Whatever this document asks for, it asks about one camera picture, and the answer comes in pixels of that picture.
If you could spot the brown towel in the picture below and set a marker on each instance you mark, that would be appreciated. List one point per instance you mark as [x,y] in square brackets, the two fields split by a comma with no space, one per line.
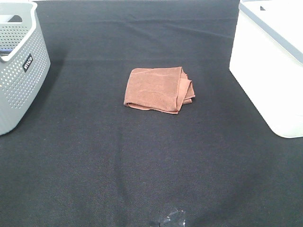
[160,89]

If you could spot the black tablecloth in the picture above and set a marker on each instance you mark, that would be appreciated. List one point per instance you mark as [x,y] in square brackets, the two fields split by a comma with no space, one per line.
[80,158]

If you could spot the clear tape patch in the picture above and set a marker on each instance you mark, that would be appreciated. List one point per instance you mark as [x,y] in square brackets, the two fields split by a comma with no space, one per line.
[173,218]

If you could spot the white plastic storage box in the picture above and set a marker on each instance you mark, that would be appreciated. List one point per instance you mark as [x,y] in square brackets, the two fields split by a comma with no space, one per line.
[267,61]

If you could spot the grey perforated plastic basket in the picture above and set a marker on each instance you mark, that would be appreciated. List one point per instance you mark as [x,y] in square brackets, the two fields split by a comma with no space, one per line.
[24,61]

